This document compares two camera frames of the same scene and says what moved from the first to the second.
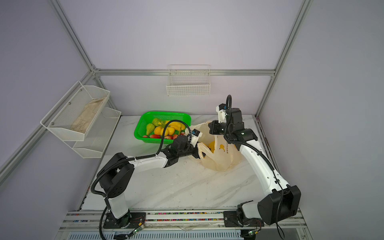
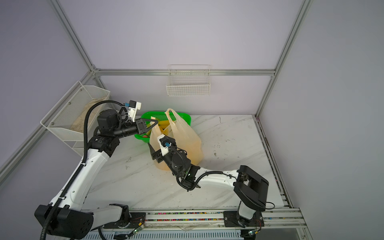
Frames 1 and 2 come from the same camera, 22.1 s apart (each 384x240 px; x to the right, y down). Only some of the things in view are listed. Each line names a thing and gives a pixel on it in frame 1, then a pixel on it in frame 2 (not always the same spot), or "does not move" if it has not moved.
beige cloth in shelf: [81, 124] does not move
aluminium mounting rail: [90, 220] does not move
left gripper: [196, 155] → [140, 124]
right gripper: [212, 125] → [154, 155]
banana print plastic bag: [214, 152] → [186, 140]
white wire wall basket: [189, 80] does not move
